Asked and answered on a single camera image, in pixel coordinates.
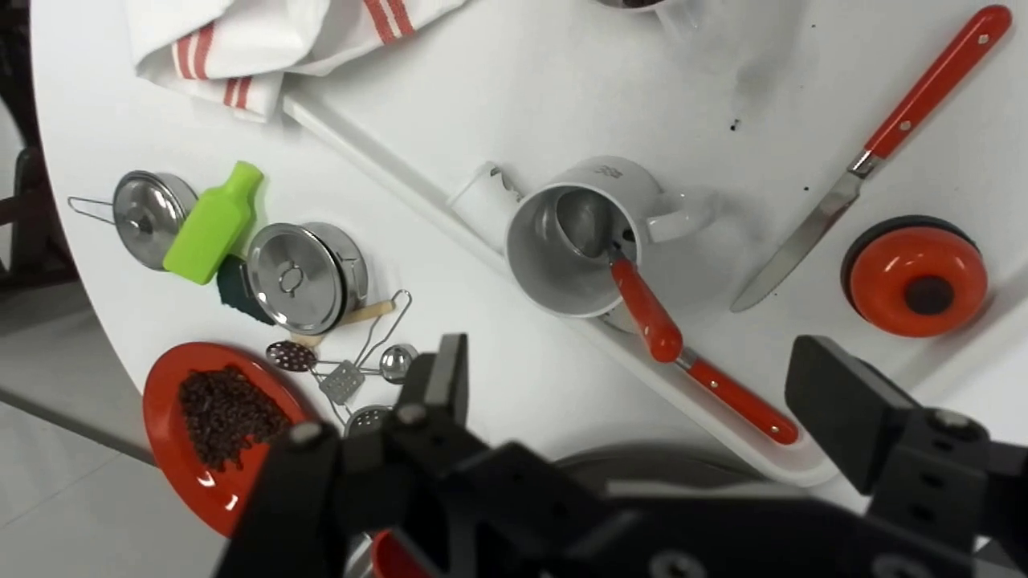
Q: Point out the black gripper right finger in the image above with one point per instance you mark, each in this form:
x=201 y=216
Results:
x=856 y=418

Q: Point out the white plastic tray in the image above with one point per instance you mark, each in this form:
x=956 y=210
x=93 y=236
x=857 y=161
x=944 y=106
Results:
x=597 y=84

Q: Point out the dark green block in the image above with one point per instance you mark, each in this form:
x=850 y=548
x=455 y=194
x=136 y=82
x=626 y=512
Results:
x=232 y=291

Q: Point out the metal ladle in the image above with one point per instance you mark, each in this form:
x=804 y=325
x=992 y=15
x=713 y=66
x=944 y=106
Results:
x=294 y=276

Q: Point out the small steel ladle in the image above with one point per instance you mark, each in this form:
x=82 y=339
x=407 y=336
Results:
x=396 y=360

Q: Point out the grey mug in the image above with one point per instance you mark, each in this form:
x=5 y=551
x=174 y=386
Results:
x=631 y=187

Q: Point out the white red striped towel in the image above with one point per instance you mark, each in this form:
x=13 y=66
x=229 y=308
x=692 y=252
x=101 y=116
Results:
x=266 y=32

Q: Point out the red plate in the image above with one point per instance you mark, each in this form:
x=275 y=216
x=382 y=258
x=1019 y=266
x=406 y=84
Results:
x=172 y=451

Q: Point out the pile of coffee beans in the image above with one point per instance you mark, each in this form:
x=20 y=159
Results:
x=229 y=411

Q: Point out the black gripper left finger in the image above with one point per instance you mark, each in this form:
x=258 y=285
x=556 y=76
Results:
x=439 y=380

